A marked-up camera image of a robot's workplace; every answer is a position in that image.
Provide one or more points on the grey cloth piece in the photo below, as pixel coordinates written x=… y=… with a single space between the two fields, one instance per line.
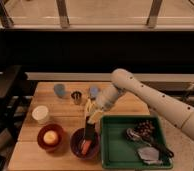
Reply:
x=149 y=155

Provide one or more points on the orange carrot piece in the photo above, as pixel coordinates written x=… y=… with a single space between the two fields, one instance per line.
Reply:
x=85 y=146

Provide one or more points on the white paper cup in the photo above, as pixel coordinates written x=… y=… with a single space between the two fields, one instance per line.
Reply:
x=41 y=114

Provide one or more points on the red bowl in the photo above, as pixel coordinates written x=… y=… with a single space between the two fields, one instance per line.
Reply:
x=54 y=127

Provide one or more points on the brown pine cone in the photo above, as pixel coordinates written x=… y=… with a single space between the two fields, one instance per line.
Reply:
x=145 y=128

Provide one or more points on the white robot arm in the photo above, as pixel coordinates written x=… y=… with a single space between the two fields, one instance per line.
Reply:
x=178 y=113

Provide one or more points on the small metal cup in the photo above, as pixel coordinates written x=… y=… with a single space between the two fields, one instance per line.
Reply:
x=77 y=97

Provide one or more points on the black handled spoon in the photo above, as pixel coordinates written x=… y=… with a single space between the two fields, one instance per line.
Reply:
x=134 y=136

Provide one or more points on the blue plastic cup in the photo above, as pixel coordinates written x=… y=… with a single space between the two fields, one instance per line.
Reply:
x=59 y=90

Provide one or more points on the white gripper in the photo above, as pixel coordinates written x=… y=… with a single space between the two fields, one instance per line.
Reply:
x=105 y=100

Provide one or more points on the light blue cup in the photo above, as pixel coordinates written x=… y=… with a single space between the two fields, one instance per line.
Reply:
x=93 y=91

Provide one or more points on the yellow ball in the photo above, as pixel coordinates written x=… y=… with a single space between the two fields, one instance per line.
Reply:
x=51 y=137

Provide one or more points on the green tray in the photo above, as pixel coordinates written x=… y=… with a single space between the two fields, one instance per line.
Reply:
x=117 y=152

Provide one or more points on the dark purple bowl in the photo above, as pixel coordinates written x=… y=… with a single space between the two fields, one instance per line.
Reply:
x=76 y=142

